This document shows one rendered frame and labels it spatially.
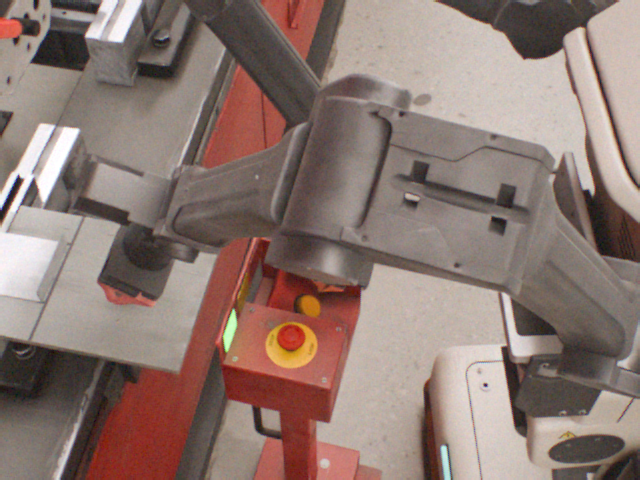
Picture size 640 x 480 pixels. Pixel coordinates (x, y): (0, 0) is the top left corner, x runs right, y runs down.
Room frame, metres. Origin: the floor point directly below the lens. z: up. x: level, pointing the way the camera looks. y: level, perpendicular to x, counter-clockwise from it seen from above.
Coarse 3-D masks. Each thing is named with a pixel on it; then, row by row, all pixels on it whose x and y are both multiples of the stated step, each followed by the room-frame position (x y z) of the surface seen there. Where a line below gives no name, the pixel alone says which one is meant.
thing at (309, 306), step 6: (300, 300) 0.71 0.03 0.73; (306, 300) 0.71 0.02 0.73; (312, 300) 0.72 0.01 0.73; (300, 306) 0.70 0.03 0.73; (306, 306) 0.71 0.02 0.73; (312, 306) 0.71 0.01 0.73; (318, 306) 0.71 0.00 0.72; (300, 312) 0.70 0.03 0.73; (306, 312) 0.70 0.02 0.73; (312, 312) 0.70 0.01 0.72; (318, 312) 0.70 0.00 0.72
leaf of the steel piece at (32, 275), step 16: (0, 240) 0.64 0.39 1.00; (16, 240) 0.64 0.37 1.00; (32, 240) 0.64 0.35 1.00; (48, 240) 0.64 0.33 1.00; (64, 240) 0.63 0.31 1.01; (0, 256) 0.61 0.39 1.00; (16, 256) 0.62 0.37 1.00; (32, 256) 0.62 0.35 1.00; (48, 256) 0.62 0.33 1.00; (0, 272) 0.59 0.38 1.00; (16, 272) 0.59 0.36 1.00; (32, 272) 0.59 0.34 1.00; (48, 272) 0.58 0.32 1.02; (0, 288) 0.57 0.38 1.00; (16, 288) 0.57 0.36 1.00; (32, 288) 0.57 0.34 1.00
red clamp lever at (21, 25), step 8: (0, 24) 0.69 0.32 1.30; (8, 24) 0.70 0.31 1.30; (16, 24) 0.71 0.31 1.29; (24, 24) 0.73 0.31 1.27; (32, 24) 0.73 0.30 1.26; (40, 24) 0.74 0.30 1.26; (0, 32) 0.68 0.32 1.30; (8, 32) 0.69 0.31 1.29; (16, 32) 0.71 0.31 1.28; (24, 32) 0.73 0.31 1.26; (32, 32) 0.73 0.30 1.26; (40, 32) 0.74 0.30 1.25
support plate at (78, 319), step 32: (32, 224) 0.66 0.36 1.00; (64, 224) 0.66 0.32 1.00; (96, 224) 0.66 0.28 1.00; (64, 256) 0.62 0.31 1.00; (96, 256) 0.62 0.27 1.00; (64, 288) 0.57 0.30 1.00; (96, 288) 0.57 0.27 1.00; (192, 288) 0.57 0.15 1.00; (0, 320) 0.53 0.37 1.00; (32, 320) 0.53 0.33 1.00; (64, 320) 0.53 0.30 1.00; (96, 320) 0.53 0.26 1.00; (128, 320) 0.53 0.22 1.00; (160, 320) 0.53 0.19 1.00; (192, 320) 0.53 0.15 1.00; (96, 352) 0.49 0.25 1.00; (128, 352) 0.49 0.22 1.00; (160, 352) 0.49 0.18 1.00
